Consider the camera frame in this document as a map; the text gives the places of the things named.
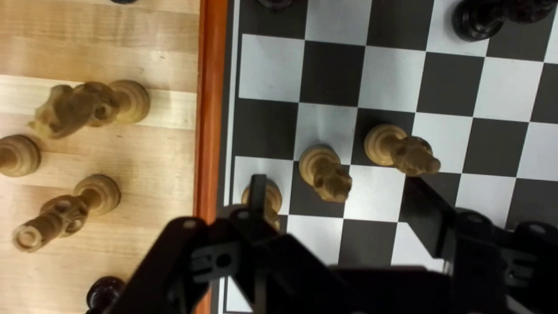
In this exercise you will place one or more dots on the beige knight chess piece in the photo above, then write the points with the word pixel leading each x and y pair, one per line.
pixel 87 107

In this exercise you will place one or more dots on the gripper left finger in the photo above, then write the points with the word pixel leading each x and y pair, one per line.
pixel 226 270

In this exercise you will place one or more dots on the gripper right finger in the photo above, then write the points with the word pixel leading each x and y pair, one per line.
pixel 488 261

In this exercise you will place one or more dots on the beige queen chess piece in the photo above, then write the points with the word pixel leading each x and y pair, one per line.
pixel 65 213

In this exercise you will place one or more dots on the chessboard with orange wooden frame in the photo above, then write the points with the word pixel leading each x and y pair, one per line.
pixel 331 74

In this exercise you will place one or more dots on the dark brown chess piece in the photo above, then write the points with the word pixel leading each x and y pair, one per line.
pixel 484 17
pixel 274 3
pixel 103 293
pixel 123 1

